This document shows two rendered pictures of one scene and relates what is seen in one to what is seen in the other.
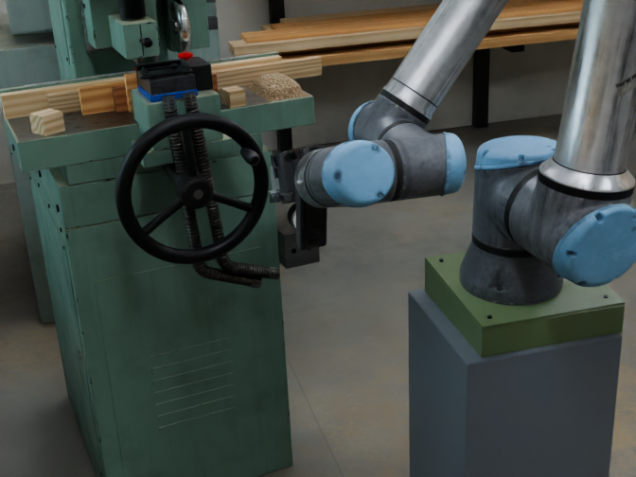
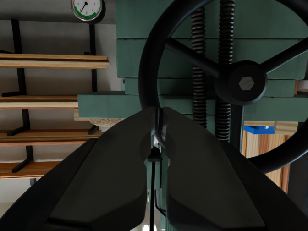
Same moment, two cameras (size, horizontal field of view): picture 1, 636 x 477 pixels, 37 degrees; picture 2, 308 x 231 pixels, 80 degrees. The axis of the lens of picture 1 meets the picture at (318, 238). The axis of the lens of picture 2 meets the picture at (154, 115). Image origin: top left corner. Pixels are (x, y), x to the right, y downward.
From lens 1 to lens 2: 1.55 m
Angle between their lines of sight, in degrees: 39
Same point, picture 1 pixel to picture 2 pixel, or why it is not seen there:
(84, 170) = (279, 90)
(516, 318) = not seen: outside the picture
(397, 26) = (50, 65)
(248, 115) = (135, 111)
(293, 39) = (88, 65)
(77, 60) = not seen: hidden behind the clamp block
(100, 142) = (261, 111)
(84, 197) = (286, 66)
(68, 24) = not seen: hidden behind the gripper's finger
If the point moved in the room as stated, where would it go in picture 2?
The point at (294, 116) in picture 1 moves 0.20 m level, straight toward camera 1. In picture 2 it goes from (95, 103) to (99, 118)
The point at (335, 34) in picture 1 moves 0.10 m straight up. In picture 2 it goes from (73, 65) to (74, 73)
